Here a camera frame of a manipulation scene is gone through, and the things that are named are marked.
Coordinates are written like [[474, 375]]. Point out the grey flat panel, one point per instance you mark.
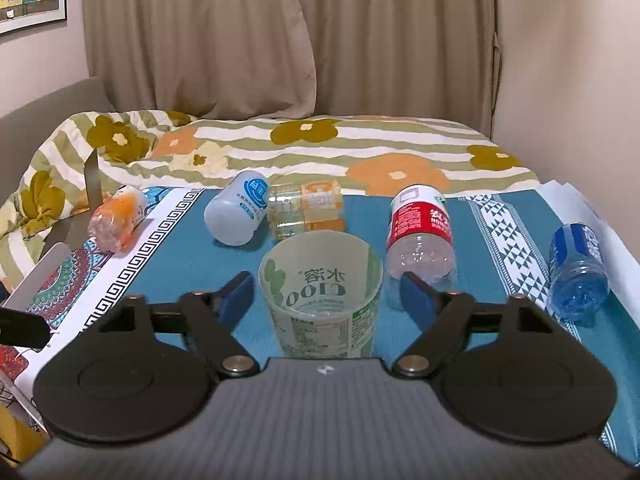
[[40, 272]]

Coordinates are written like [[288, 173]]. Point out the teal patterned cloth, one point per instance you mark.
[[190, 260]]

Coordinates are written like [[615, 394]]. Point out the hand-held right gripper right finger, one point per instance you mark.
[[416, 294]]

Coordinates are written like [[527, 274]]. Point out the clear bottle with red label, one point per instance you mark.
[[420, 232]]

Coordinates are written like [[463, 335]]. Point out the clear bottle with yellow label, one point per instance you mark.
[[307, 207]]

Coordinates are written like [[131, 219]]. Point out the white bottle with blue label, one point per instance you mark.
[[240, 210]]

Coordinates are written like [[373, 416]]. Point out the striped floral blanket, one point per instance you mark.
[[310, 155]]

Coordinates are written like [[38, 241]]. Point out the plastic bottle with orange label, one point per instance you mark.
[[119, 217]]

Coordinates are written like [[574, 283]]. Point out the beige curtain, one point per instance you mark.
[[300, 35]]

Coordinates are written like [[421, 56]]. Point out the clear cup with green label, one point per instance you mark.
[[320, 310]]

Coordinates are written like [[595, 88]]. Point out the metal stand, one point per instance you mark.
[[92, 180]]

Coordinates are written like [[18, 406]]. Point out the black object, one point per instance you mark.
[[22, 329]]

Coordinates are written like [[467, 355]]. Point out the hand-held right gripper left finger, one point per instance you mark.
[[237, 294]]

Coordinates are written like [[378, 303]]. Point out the yellow object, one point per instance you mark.
[[15, 435]]

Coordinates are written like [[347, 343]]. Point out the grey sofa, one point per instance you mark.
[[55, 102]]

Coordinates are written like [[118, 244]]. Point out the clear bottle with blue label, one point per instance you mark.
[[577, 270]]

